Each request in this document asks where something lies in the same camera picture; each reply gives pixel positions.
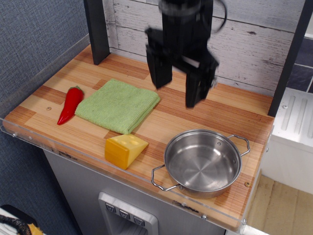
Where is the yellow object at corner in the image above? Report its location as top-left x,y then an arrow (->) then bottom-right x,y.
28,224 -> 44,235

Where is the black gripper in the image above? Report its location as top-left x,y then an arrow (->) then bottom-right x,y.
145,9 -> 219,108

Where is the green towel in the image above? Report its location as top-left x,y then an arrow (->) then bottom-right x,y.
75,79 -> 160,134

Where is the white toy sink counter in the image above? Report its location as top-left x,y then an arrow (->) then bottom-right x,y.
260,88 -> 313,193

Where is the yellow cheese wedge toy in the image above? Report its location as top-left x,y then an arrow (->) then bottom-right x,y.
105,134 -> 149,170

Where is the stainless steel pot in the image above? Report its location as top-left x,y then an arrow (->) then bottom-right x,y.
151,129 -> 250,198

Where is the silver dispenser panel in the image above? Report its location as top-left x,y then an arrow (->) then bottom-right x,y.
98,192 -> 159,235

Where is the red chili pepper toy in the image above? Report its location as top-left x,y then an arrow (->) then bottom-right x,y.
57,86 -> 84,125

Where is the dark grey right post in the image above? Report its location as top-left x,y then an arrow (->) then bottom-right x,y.
268,0 -> 313,117

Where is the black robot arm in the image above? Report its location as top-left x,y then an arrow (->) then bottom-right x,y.
145,0 -> 219,108

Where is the grey toy cabinet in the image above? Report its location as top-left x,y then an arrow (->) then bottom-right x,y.
45,151 -> 225,235

